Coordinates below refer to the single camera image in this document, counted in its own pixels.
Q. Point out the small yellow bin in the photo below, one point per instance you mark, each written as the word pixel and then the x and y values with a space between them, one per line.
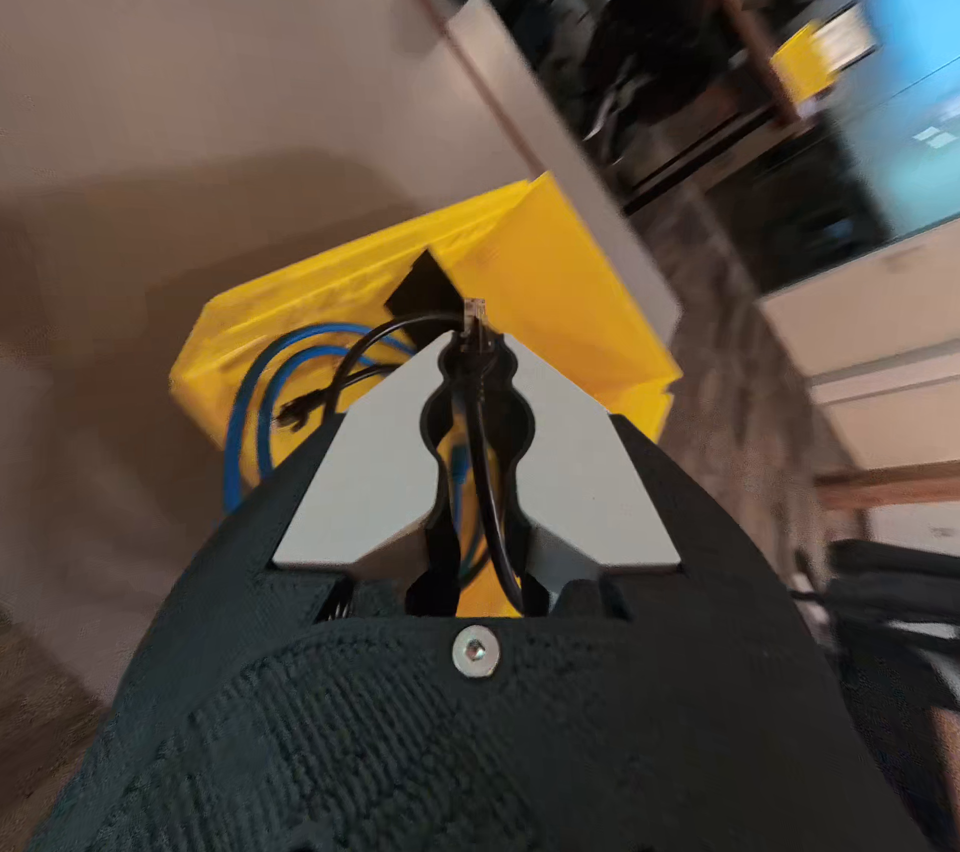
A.
pixel 802 65

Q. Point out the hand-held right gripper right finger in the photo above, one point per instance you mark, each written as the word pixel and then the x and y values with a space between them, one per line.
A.
pixel 592 492

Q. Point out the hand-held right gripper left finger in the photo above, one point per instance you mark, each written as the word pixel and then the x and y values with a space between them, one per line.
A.
pixel 360 492

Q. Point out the glass window wall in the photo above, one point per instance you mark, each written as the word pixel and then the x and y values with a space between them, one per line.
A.
pixel 915 5

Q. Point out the framed picture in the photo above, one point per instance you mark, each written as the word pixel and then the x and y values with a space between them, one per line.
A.
pixel 851 39

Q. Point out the long dark table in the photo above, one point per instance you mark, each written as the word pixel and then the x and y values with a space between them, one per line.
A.
pixel 739 20

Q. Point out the wooden post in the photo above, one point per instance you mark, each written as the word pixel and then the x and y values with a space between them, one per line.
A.
pixel 892 486

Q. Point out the yellow plastic bin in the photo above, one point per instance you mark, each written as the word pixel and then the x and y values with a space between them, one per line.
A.
pixel 540 282

